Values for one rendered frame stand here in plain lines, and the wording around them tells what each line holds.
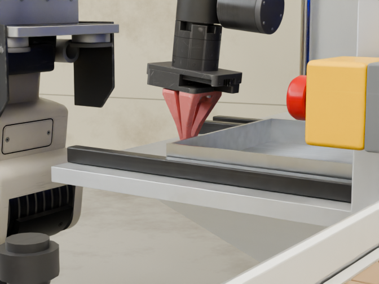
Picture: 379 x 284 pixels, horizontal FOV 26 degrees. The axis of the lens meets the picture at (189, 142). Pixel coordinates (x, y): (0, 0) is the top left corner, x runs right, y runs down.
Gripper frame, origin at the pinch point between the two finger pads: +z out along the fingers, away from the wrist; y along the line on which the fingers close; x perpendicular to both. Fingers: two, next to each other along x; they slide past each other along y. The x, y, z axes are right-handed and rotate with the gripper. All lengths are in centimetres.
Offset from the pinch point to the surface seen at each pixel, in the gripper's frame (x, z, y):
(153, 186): -10.4, 3.4, 2.7
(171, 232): 227, 104, -154
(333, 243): -48, -9, 40
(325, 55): 87, -4, -23
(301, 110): -19.3, -9.9, 24.1
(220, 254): 210, 100, -116
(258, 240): -1.8, 9.3, 12.2
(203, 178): -7.5, 1.9, 7.5
